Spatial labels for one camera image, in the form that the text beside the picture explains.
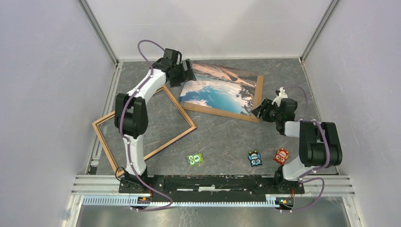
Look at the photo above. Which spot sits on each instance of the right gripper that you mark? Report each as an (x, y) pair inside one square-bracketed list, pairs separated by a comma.
[(266, 105)]

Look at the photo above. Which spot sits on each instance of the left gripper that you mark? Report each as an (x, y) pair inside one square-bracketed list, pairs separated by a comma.
[(188, 74)]

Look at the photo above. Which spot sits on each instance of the landscape photo print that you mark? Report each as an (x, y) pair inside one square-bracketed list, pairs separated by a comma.
[(224, 73)]

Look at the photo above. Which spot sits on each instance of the wooden picture frame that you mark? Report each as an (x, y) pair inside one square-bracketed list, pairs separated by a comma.
[(96, 125)]

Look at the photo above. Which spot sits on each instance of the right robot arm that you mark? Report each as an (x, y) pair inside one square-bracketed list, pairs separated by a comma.
[(319, 143)]

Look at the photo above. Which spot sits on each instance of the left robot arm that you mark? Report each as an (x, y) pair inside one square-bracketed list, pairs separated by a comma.
[(131, 115)]

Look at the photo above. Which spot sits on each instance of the blue owl sticker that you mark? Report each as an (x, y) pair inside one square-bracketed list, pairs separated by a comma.
[(255, 158)]

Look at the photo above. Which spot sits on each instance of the red owl sticker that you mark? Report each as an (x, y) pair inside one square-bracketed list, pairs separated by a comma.
[(281, 156)]

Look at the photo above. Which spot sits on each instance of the green owl sticker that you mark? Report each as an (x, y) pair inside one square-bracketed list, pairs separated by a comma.
[(195, 159)]

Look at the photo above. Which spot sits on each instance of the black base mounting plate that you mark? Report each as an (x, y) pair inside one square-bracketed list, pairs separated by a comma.
[(211, 188)]

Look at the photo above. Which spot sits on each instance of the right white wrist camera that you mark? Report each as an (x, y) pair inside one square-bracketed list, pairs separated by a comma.
[(280, 94)]

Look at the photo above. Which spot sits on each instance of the white slotted cable duct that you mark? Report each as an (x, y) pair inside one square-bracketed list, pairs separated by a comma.
[(137, 201)]

